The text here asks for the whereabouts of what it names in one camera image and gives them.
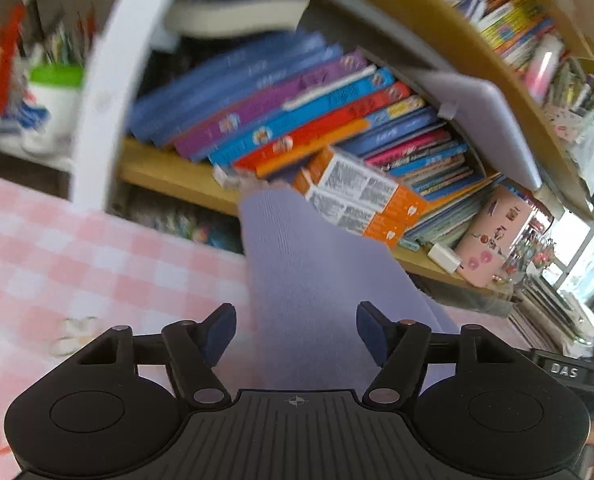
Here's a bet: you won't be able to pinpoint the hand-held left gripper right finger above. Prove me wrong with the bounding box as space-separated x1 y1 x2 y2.
356 301 515 407

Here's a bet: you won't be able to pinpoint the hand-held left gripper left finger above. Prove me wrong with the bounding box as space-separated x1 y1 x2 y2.
79 303 237 411

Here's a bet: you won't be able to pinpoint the pink and purple knit sweater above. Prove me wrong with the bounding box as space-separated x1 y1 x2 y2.
238 185 462 392

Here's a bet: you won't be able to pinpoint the stack of magazines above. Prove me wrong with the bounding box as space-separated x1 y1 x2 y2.
507 275 594 356

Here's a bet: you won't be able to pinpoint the white charger plug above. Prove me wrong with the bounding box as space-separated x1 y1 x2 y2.
427 242 464 273

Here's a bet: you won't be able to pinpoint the orange and white box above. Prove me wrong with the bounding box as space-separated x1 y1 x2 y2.
304 146 428 217
292 167 410 247

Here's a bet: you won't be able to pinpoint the jar of paper stars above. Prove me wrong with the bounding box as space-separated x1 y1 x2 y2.
507 230 553 281

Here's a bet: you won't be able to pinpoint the small white flower charm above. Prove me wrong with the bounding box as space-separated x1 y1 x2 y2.
53 316 102 357

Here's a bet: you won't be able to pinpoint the pink sticker-covered box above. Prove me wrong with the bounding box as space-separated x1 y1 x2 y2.
454 187 538 288

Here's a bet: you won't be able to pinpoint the wooden bookshelf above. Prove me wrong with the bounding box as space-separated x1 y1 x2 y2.
119 0 594 301

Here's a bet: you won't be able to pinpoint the pink checkered desk mat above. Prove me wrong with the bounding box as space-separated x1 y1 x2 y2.
0 170 528 480

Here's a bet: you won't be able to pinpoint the row of colourful books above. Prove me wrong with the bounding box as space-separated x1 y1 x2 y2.
127 30 500 251

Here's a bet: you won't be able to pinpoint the white green-rimmed pen holder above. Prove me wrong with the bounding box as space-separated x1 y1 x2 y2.
23 64 86 157

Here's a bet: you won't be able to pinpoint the shelf of thin picture books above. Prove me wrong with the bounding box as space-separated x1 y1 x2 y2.
407 0 570 71

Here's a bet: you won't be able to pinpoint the bunch of pens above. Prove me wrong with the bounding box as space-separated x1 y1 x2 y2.
0 0 100 68

